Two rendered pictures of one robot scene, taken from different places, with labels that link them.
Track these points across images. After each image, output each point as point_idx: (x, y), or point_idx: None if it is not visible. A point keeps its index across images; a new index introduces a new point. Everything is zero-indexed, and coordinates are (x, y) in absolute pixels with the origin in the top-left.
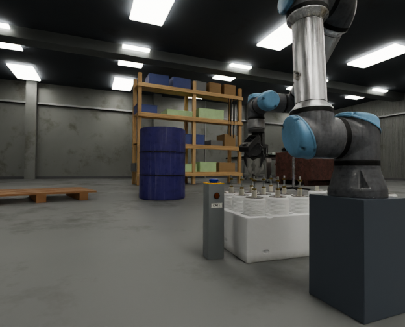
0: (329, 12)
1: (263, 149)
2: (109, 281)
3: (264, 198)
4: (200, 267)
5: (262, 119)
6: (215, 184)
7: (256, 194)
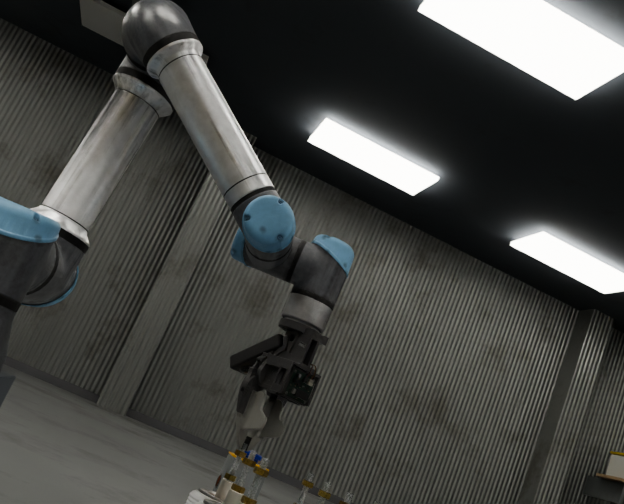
0: (136, 65)
1: (282, 374)
2: None
3: (201, 496)
4: None
5: (291, 294)
6: (229, 455)
7: (219, 488)
